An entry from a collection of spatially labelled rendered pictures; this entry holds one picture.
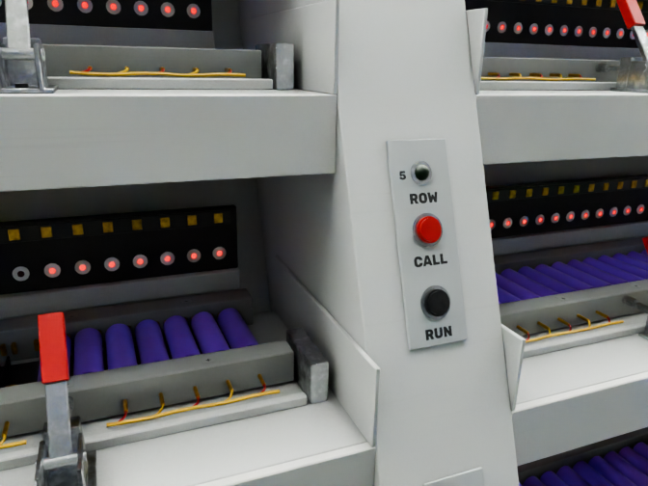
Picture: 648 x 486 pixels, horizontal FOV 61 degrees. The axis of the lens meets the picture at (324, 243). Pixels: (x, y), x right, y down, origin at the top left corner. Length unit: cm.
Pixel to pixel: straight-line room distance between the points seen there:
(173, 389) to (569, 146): 31
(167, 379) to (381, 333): 13
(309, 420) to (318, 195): 14
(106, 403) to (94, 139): 15
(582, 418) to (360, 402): 16
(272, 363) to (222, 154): 14
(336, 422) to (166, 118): 20
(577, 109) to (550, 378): 19
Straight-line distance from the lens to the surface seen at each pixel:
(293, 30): 38
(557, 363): 44
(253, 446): 33
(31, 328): 44
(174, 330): 41
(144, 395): 36
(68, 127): 30
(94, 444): 34
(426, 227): 32
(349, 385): 34
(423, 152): 33
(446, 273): 33
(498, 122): 38
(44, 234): 44
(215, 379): 36
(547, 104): 41
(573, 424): 42
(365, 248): 31
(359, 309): 31
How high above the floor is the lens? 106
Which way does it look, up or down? 1 degrees up
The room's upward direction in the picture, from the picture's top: 6 degrees counter-clockwise
